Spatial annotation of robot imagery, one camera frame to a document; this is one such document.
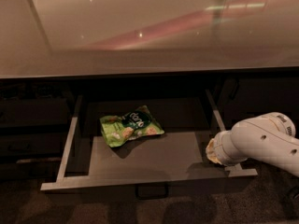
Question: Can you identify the dark grey drawer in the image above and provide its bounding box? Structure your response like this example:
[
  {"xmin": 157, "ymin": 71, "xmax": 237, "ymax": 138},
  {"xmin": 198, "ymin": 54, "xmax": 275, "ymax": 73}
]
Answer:
[
  {"xmin": 0, "ymin": 133, "xmax": 65, "ymax": 157},
  {"xmin": 0, "ymin": 157, "xmax": 61, "ymax": 181},
  {"xmin": 41, "ymin": 91, "xmax": 257, "ymax": 204},
  {"xmin": 0, "ymin": 98, "xmax": 69, "ymax": 128}
]

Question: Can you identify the green snack bag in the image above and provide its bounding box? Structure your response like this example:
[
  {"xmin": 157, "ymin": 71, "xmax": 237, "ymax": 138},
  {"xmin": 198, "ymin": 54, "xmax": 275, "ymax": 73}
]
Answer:
[{"xmin": 99, "ymin": 105, "xmax": 164, "ymax": 148}]

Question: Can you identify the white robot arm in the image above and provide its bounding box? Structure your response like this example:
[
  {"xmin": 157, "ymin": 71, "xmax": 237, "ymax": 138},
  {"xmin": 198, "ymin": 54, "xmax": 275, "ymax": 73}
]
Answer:
[{"xmin": 206, "ymin": 112, "xmax": 299, "ymax": 176}]

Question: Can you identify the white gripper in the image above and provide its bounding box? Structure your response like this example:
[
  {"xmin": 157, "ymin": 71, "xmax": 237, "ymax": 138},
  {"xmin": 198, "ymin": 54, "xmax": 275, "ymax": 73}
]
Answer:
[{"xmin": 206, "ymin": 131, "xmax": 247, "ymax": 166}]

